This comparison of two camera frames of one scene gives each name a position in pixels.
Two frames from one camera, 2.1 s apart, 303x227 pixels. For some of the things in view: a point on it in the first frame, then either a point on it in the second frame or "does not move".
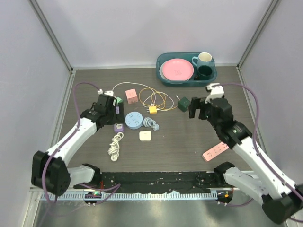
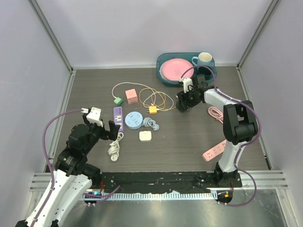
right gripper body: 205,114 -> 189,97
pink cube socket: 131,95 does not move
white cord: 114,148 does not move
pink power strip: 218,150 does not move
